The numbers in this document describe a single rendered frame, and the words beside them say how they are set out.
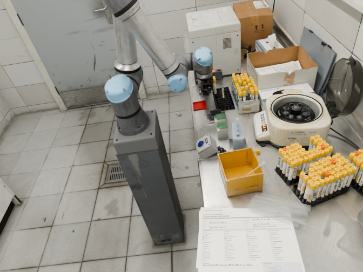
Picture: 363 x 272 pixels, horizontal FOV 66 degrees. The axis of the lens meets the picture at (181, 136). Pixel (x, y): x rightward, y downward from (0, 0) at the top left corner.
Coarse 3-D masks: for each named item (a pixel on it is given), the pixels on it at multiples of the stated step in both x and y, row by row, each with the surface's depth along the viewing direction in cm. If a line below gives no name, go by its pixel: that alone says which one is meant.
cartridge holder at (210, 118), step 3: (210, 111) 135; (213, 111) 136; (216, 111) 136; (219, 111) 136; (207, 114) 137; (210, 114) 134; (213, 114) 137; (207, 117) 136; (210, 117) 135; (213, 117) 132; (225, 117) 134; (207, 120) 134; (210, 120) 134; (213, 120) 133
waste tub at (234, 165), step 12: (228, 156) 106; (240, 156) 107; (252, 156) 105; (228, 168) 111; (240, 168) 110; (252, 168) 109; (228, 180) 95; (240, 180) 96; (252, 180) 97; (228, 192) 100; (240, 192) 101; (252, 192) 101
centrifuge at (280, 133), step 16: (272, 96) 124; (288, 96) 122; (304, 96) 120; (272, 112) 115; (320, 112) 111; (256, 128) 121; (272, 128) 112; (288, 128) 108; (304, 128) 107; (320, 128) 106; (272, 144) 117; (288, 144) 113; (304, 144) 112
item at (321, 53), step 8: (304, 32) 151; (312, 32) 143; (304, 40) 151; (312, 40) 143; (320, 40) 136; (304, 48) 151; (312, 48) 143; (320, 48) 136; (328, 48) 130; (312, 56) 143; (320, 56) 136; (328, 56) 129; (336, 56) 125; (320, 64) 136; (328, 64) 130; (320, 72) 137; (328, 72) 132; (320, 80) 137; (320, 88) 137
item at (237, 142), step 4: (232, 124) 116; (236, 124) 116; (240, 124) 115; (232, 128) 114; (236, 128) 114; (240, 128) 113; (232, 132) 114; (236, 132) 112; (240, 132) 112; (232, 136) 119; (236, 136) 110; (240, 136) 110; (232, 140) 122; (236, 140) 110; (240, 140) 110; (244, 140) 121; (232, 144) 120; (236, 144) 111; (240, 144) 111; (244, 144) 119; (232, 148) 118; (236, 148) 113; (240, 148) 112
